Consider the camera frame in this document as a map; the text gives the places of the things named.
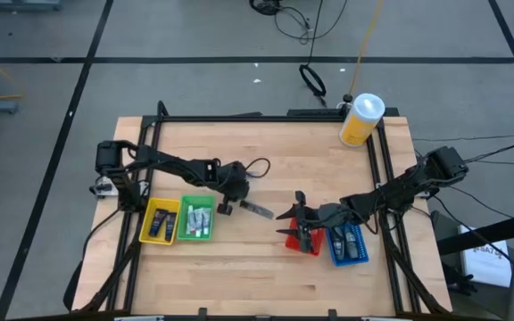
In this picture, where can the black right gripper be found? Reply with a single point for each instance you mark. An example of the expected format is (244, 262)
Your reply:
(310, 218)

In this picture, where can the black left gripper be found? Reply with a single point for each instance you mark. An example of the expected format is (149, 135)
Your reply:
(234, 183)

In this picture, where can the grey sachet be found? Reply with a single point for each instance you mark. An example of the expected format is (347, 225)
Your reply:
(259, 209)

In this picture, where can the small white toothpaste tube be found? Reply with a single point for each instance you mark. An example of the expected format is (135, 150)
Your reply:
(191, 220)
(206, 222)
(198, 223)

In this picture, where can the dark grey travel razor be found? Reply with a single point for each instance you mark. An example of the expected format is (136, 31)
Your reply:
(352, 245)
(338, 245)

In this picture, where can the dark blue travel tube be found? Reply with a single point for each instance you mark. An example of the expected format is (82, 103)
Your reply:
(158, 222)
(170, 225)

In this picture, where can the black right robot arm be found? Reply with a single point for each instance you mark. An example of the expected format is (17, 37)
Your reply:
(408, 185)

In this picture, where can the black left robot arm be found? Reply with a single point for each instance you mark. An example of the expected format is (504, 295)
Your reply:
(172, 162)

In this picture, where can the red plastic bin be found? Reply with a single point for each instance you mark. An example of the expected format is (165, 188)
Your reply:
(290, 243)

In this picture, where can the green plastic bin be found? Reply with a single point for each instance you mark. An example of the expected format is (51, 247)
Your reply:
(196, 200)

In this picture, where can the yellow plastic bin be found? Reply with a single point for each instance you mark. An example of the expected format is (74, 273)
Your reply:
(161, 203)

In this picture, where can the blue plastic bin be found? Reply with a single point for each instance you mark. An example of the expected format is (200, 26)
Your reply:
(364, 249)

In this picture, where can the yellow wipes canister white lid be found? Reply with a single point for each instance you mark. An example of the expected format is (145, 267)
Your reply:
(359, 125)

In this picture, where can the white label strip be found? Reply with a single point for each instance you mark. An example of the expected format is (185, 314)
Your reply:
(386, 318)
(138, 318)

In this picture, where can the small black knob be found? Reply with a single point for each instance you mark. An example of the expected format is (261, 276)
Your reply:
(348, 97)

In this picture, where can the black clamp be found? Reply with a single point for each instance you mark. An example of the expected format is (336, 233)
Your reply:
(460, 281)

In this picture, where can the black metal bar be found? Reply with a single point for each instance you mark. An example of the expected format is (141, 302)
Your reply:
(484, 232)

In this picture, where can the white printed box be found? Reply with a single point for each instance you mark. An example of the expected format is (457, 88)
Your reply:
(484, 267)

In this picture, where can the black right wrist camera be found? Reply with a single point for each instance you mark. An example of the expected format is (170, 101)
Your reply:
(330, 215)

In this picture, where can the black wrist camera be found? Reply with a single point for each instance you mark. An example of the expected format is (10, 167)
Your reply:
(210, 171)
(330, 215)

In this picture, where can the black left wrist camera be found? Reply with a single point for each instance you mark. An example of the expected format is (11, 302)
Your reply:
(210, 171)

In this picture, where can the black aluminium table frame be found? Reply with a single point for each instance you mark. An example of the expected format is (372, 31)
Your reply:
(261, 118)

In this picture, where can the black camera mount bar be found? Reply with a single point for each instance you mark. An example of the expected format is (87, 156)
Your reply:
(315, 112)

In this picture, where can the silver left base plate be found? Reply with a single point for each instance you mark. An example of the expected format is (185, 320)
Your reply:
(105, 185)

